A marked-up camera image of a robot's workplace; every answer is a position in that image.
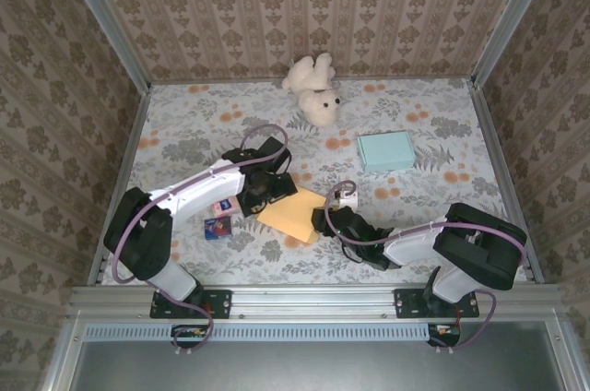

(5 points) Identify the orange paper box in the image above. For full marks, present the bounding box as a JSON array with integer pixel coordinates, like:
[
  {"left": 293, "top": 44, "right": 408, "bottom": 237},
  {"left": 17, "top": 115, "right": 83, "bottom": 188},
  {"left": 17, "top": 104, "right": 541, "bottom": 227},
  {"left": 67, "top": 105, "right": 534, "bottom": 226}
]
[{"left": 256, "top": 186, "right": 329, "bottom": 244}]

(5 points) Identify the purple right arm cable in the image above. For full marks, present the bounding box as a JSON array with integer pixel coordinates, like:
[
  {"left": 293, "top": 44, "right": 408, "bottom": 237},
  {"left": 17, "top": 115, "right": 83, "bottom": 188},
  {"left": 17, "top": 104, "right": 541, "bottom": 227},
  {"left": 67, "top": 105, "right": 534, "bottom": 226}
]
[{"left": 324, "top": 181, "right": 531, "bottom": 351}]

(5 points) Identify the pink tissue pack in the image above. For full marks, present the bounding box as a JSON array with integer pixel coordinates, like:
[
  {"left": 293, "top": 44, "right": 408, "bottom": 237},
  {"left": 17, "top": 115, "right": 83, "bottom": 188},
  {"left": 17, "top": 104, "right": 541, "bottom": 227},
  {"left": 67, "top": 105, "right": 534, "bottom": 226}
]
[{"left": 210, "top": 196, "right": 241, "bottom": 218}]

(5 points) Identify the floral tablecloth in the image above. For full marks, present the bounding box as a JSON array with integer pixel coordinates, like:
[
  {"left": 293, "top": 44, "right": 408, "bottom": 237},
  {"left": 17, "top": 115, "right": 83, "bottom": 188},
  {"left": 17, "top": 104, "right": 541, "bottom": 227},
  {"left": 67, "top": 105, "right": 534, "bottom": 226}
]
[{"left": 101, "top": 78, "right": 529, "bottom": 286}]

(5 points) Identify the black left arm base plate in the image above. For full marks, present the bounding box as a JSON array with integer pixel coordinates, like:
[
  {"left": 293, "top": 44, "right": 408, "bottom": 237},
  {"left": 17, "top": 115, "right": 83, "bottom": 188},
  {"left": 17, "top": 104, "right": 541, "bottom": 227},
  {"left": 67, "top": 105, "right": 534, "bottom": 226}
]
[{"left": 149, "top": 288, "right": 232, "bottom": 320}]

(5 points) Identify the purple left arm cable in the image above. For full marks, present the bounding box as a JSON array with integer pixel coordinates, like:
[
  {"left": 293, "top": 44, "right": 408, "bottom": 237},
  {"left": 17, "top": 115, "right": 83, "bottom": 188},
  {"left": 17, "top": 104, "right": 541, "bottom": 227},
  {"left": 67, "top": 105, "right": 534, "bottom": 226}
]
[{"left": 110, "top": 122, "right": 289, "bottom": 355}]

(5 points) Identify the light blue paper box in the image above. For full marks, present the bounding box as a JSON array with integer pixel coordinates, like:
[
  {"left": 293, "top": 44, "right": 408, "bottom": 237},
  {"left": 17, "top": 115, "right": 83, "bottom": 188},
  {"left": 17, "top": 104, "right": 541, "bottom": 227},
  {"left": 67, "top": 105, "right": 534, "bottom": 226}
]
[{"left": 358, "top": 130, "right": 416, "bottom": 174}]

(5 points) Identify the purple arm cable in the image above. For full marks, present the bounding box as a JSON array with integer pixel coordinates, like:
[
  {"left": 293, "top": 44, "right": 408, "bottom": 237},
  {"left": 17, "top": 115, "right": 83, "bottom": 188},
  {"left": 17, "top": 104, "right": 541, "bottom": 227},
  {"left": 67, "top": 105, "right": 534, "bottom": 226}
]
[
  {"left": 324, "top": 181, "right": 531, "bottom": 351},
  {"left": 110, "top": 122, "right": 289, "bottom": 355}
]

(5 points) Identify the aluminium side rail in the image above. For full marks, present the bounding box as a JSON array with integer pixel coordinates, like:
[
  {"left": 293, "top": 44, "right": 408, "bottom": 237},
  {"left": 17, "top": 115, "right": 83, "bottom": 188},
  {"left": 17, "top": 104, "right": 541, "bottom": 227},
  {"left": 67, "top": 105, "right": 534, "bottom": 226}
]
[
  {"left": 87, "top": 84, "right": 152, "bottom": 286},
  {"left": 467, "top": 79, "right": 548, "bottom": 284}
]

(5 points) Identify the black connector board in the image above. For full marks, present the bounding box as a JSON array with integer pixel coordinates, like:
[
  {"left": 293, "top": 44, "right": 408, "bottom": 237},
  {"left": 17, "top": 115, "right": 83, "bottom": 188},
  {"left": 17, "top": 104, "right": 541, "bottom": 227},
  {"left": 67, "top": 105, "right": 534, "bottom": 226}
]
[
  {"left": 171, "top": 324, "right": 209, "bottom": 350},
  {"left": 426, "top": 322, "right": 462, "bottom": 349}
]

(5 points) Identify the cream plush teddy bear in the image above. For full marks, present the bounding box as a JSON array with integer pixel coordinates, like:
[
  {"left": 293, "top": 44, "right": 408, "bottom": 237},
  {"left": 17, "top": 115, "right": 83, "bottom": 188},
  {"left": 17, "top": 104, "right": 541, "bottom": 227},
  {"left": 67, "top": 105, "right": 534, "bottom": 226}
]
[{"left": 281, "top": 52, "right": 343, "bottom": 127}]

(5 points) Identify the aluminium frame post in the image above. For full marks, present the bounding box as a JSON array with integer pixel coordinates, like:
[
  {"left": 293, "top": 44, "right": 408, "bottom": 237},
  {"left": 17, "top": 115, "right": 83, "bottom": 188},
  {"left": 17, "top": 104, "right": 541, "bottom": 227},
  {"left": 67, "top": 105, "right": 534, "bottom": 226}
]
[
  {"left": 54, "top": 0, "right": 152, "bottom": 92},
  {"left": 470, "top": 0, "right": 561, "bottom": 88}
]

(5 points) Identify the grey metal panel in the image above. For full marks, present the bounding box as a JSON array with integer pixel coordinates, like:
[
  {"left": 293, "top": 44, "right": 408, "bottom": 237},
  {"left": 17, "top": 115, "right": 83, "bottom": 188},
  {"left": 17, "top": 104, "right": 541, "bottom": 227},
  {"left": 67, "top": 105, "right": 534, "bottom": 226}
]
[{"left": 68, "top": 340, "right": 568, "bottom": 391}]

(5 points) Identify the grey slotted cable duct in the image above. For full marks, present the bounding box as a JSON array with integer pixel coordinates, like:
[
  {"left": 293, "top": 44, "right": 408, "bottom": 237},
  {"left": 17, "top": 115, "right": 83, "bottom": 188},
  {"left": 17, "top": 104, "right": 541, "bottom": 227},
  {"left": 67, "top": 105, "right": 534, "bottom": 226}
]
[{"left": 84, "top": 322, "right": 432, "bottom": 342}]

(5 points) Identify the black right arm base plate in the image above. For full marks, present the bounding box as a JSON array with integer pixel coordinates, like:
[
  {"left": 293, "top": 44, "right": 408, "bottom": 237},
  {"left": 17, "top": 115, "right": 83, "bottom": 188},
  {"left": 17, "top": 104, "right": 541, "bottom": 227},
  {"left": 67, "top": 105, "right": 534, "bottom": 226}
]
[{"left": 394, "top": 288, "right": 479, "bottom": 320}]

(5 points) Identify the aluminium table rail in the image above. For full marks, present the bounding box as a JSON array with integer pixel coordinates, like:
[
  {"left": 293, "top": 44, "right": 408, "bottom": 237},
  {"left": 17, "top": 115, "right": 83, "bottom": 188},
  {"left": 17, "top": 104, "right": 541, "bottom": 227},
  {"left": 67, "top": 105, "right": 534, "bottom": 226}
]
[{"left": 68, "top": 284, "right": 561, "bottom": 318}]

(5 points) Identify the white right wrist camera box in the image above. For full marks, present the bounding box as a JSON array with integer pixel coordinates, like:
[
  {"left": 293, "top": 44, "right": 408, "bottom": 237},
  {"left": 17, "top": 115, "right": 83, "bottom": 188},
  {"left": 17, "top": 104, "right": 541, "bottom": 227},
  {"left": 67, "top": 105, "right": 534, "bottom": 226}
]
[{"left": 332, "top": 183, "right": 360, "bottom": 208}]

